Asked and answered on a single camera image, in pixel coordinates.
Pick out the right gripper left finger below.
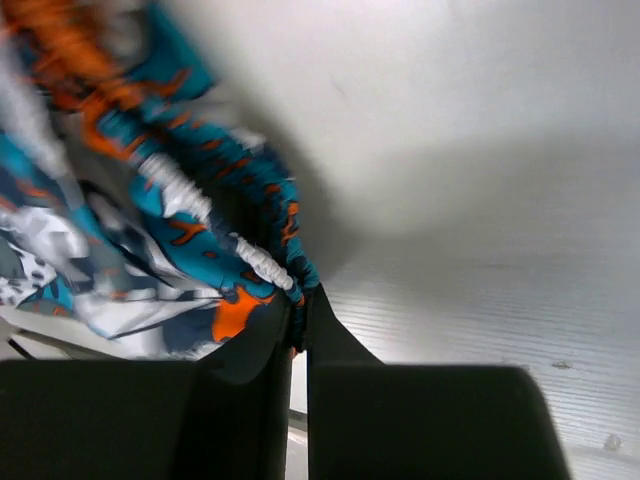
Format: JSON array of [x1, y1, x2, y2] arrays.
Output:
[[1, 295, 291, 479]]

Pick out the colourful patterned shorts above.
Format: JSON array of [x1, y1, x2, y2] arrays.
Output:
[[1, 1, 319, 355]]

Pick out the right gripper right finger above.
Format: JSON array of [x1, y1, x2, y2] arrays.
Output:
[[307, 289, 570, 479]]

